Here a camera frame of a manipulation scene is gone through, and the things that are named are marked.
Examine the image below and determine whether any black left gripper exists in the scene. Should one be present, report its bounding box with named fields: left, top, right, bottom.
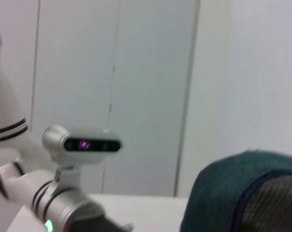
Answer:
left=72, top=210, right=128, bottom=232

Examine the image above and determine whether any dark teal insulated bag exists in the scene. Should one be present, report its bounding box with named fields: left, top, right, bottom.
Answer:
left=181, top=149, right=292, bottom=232

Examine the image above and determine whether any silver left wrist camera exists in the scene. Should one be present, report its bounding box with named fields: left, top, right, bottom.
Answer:
left=42, top=124, right=124, bottom=190

